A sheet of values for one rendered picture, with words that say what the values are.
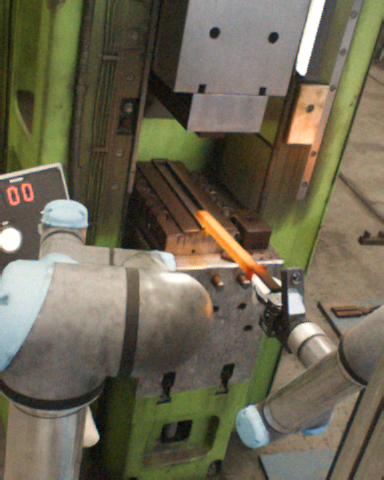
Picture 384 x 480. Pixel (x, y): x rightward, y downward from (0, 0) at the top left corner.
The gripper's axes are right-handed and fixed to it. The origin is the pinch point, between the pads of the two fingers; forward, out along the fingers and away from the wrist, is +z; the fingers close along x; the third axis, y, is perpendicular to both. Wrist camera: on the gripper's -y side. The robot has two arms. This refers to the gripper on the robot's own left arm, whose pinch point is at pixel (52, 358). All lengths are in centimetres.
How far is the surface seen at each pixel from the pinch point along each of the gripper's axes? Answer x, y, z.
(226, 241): 35, -41, -9
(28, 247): -9.5, -18.2, -13.1
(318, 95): 55, -74, -40
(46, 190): -8.2, -27.4, -22.3
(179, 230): 24, -51, -5
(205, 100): 24, -48, -42
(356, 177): 164, -343, 93
